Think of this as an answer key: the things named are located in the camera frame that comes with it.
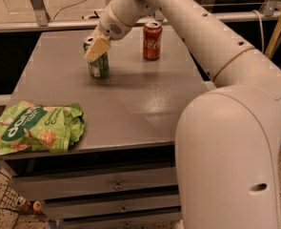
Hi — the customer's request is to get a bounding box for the wire basket on floor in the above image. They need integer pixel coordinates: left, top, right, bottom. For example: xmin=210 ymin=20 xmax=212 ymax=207
xmin=0 ymin=184 xmax=33 ymax=215

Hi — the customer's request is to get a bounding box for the green soda can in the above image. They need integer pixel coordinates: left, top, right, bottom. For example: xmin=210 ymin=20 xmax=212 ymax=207
xmin=83 ymin=36 xmax=109 ymax=78

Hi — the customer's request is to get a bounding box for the orange fruit in basket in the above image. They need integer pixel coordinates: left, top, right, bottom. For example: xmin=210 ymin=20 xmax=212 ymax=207
xmin=32 ymin=200 xmax=42 ymax=214

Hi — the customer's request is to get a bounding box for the middle grey drawer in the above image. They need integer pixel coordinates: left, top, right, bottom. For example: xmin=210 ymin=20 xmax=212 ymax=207
xmin=43 ymin=191 xmax=180 ymax=220

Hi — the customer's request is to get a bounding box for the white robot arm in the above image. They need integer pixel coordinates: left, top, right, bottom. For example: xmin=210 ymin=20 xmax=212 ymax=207
xmin=86 ymin=0 xmax=281 ymax=229

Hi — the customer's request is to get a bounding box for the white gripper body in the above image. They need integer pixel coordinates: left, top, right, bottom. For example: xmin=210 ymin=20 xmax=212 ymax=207
xmin=98 ymin=2 xmax=132 ymax=40

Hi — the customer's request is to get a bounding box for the grey metal rail frame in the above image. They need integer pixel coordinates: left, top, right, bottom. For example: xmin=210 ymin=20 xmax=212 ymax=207
xmin=0 ymin=0 xmax=281 ymax=32

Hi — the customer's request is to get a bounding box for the small can in basket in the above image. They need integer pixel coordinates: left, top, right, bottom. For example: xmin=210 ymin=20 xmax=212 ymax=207
xmin=15 ymin=197 xmax=31 ymax=212

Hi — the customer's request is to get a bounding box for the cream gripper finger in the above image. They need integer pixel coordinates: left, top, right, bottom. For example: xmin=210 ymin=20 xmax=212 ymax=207
xmin=85 ymin=36 xmax=110 ymax=62

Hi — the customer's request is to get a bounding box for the bottom grey drawer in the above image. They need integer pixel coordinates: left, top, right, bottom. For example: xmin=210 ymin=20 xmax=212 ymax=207
xmin=61 ymin=207 xmax=182 ymax=229

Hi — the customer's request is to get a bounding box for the grey drawer cabinet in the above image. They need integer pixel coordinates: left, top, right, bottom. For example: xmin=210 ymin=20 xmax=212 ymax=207
xmin=0 ymin=25 xmax=217 ymax=229

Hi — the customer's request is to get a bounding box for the white cable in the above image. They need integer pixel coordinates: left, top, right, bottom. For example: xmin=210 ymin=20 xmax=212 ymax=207
xmin=251 ymin=9 xmax=266 ymax=53

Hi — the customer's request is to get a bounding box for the red cola can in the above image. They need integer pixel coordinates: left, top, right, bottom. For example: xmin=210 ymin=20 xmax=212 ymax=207
xmin=143 ymin=21 xmax=162 ymax=60

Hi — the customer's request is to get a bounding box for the green rice chip bag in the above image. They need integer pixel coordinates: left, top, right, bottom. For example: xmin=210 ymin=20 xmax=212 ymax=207
xmin=0 ymin=101 xmax=85 ymax=156

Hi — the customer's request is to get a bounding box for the top grey drawer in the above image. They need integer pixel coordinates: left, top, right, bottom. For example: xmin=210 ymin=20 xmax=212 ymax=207
xmin=10 ymin=165 xmax=177 ymax=200

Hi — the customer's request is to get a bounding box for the grey drawer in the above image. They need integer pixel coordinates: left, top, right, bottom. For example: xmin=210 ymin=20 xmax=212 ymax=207
xmin=10 ymin=165 xmax=177 ymax=200
xmin=43 ymin=191 xmax=180 ymax=220
xmin=61 ymin=207 xmax=182 ymax=229

